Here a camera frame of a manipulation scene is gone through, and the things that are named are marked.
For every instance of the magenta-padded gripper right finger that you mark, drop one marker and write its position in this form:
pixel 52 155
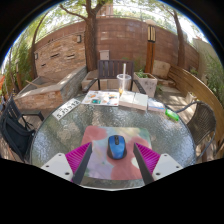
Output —
pixel 165 165

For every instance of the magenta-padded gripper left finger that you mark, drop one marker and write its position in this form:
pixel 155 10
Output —
pixel 60 165

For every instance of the blue computer mouse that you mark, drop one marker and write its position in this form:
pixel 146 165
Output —
pixel 116 148

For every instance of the floral print mouse pad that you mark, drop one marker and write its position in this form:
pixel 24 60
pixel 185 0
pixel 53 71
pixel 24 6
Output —
pixel 100 163

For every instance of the small green bottle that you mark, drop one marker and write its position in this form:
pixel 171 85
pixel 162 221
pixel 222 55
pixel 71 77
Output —
pixel 172 115

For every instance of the black metal chair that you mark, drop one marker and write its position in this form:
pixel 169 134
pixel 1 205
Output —
pixel 15 133

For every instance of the brown wicker chair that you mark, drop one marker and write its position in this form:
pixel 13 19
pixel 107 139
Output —
pixel 201 123

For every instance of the white number plate sign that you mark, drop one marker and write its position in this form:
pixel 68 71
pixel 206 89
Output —
pixel 66 109

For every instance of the small pale booklet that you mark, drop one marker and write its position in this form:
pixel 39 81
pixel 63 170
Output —
pixel 156 105

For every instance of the stone raised planter bed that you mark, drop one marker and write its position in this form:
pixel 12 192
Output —
pixel 43 95

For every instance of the white thick book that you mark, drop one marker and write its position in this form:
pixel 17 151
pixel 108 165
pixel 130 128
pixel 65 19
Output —
pixel 133 100

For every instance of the colourful open magazine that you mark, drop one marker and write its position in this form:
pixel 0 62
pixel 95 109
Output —
pixel 100 98

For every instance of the curved wooden bench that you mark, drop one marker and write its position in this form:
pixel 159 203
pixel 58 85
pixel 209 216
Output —
pixel 193 86

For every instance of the square concrete plant pot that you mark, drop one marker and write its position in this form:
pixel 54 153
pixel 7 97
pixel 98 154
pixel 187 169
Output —
pixel 148 83

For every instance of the clear plastic cup with straw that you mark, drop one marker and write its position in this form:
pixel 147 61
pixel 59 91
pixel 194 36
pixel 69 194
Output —
pixel 123 83

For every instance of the tan boulder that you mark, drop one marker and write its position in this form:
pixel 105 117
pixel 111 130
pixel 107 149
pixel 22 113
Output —
pixel 161 69

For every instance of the dark wooden slatted chair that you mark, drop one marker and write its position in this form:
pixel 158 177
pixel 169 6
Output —
pixel 111 69

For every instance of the thin tree trunk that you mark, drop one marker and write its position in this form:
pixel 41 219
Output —
pixel 180 43

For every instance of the large tree trunk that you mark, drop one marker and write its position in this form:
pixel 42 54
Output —
pixel 90 43

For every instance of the black wall lamp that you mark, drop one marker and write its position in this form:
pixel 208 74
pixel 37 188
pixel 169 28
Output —
pixel 36 56
pixel 79 38

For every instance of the wooden post lamp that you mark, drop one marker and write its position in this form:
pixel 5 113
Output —
pixel 150 50

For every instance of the white wall box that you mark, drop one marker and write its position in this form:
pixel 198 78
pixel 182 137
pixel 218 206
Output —
pixel 104 55

